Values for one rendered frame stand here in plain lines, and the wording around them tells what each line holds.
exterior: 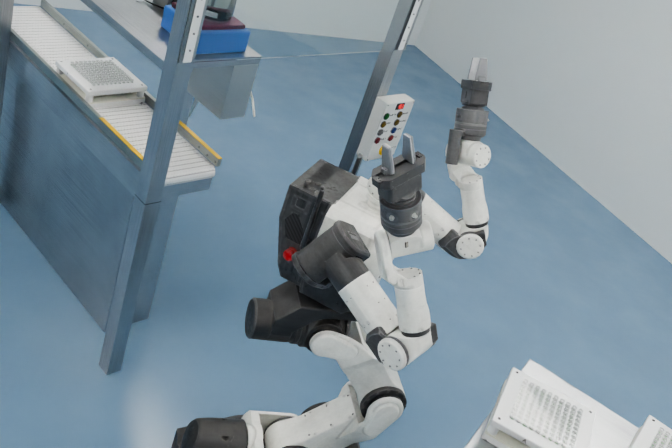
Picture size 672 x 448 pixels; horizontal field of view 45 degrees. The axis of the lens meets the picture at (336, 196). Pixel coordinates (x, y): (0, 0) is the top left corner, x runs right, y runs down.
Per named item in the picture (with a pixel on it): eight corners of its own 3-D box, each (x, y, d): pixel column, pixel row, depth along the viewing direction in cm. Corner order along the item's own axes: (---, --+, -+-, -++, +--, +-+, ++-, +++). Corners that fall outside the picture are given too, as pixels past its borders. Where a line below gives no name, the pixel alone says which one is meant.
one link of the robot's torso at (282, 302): (246, 349, 219) (263, 300, 211) (242, 317, 230) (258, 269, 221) (342, 358, 228) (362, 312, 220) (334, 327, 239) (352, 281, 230)
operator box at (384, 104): (393, 156, 331) (415, 100, 318) (365, 161, 319) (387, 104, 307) (383, 148, 334) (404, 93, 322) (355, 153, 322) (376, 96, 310)
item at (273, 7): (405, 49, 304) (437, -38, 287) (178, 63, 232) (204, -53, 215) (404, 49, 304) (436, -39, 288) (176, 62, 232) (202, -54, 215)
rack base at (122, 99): (144, 103, 306) (145, 97, 305) (85, 109, 288) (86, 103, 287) (111, 72, 318) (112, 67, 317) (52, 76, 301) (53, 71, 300)
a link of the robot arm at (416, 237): (385, 228, 165) (388, 269, 172) (436, 218, 166) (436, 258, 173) (371, 196, 174) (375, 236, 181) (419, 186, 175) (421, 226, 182)
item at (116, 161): (209, 189, 290) (215, 166, 285) (140, 203, 270) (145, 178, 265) (40, 29, 357) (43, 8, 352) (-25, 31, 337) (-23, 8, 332)
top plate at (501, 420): (593, 416, 217) (597, 411, 216) (580, 475, 196) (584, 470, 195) (510, 371, 222) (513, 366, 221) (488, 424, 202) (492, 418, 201)
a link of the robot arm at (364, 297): (381, 382, 184) (326, 300, 188) (415, 356, 193) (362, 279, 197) (409, 364, 176) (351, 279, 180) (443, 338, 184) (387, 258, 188)
